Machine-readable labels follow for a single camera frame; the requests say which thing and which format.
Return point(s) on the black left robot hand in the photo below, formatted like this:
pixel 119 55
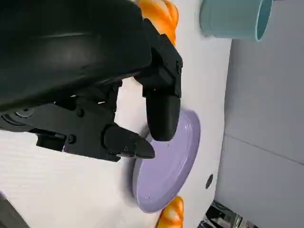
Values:
pixel 71 59

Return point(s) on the twisted orange white bread roll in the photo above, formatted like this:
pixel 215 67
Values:
pixel 161 14

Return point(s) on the lilac plate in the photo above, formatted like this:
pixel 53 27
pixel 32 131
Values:
pixel 166 171

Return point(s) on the pale green mug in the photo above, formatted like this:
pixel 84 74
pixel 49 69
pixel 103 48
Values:
pixel 228 19

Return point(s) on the round orange white bread roll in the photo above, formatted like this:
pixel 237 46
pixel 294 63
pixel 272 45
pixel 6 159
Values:
pixel 172 213

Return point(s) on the dark metallic background equipment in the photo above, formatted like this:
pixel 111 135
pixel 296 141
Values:
pixel 225 216

